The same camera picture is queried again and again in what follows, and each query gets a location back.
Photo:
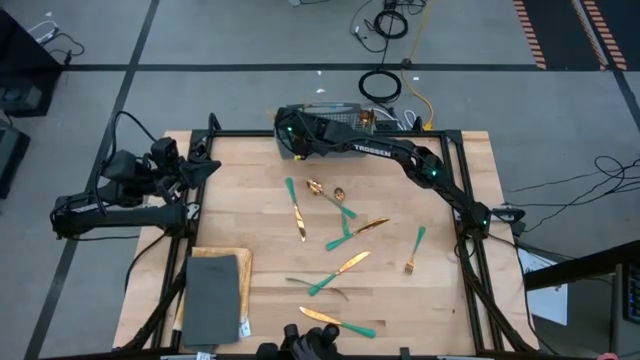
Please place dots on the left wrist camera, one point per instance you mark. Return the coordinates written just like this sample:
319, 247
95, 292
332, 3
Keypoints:
165, 150

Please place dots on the white paper sheet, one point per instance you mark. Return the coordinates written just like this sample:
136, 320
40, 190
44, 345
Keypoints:
545, 300

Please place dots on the grey mesh cutlery basket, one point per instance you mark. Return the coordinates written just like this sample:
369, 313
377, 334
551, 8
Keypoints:
345, 119

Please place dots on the black power brick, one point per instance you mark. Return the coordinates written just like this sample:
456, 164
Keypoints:
387, 125

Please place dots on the dark grey mat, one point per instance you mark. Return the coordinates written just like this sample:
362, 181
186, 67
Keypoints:
210, 300

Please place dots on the white cloth label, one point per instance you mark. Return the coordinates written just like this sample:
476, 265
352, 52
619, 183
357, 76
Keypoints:
245, 328

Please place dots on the black box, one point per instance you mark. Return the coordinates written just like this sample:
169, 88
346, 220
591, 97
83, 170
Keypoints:
10, 160

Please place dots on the black table frame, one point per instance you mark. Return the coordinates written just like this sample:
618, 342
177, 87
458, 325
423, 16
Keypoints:
240, 134

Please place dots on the black desk bar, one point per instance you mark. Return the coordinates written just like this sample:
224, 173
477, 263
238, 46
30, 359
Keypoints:
575, 272

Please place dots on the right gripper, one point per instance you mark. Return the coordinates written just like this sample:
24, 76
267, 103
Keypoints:
295, 125

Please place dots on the black equipment stand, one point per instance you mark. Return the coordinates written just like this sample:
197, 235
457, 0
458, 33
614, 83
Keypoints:
25, 75

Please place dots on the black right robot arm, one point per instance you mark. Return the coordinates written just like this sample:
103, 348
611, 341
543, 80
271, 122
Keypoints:
380, 150

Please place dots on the grey equipment case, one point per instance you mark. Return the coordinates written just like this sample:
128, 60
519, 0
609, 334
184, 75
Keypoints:
625, 310

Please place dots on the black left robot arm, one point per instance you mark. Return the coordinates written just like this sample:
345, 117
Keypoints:
125, 217

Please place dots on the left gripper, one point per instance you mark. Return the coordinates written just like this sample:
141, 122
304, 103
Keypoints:
177, 175

